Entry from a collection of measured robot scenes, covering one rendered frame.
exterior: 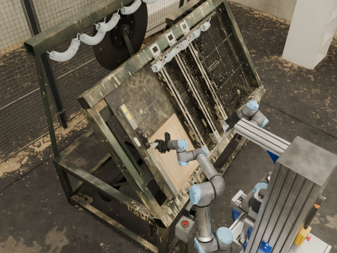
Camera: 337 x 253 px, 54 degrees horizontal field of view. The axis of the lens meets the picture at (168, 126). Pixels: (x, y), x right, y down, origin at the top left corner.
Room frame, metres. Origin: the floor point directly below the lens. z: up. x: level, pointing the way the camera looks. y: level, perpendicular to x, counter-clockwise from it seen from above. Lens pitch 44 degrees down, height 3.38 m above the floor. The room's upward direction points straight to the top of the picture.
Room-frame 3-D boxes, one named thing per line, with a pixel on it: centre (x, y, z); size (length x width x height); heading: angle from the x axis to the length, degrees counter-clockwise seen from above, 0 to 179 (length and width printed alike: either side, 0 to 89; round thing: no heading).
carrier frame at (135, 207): (2.72, 0.00, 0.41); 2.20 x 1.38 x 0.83; 147
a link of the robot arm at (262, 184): (1.49, -0.72, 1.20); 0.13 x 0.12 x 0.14; 139
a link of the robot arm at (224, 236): (1.12, -0.38, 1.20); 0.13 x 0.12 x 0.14; 107
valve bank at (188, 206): (1.79, -0.32, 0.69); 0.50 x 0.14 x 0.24; 147
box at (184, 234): (1.38, -0.13, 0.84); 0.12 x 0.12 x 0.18; 57
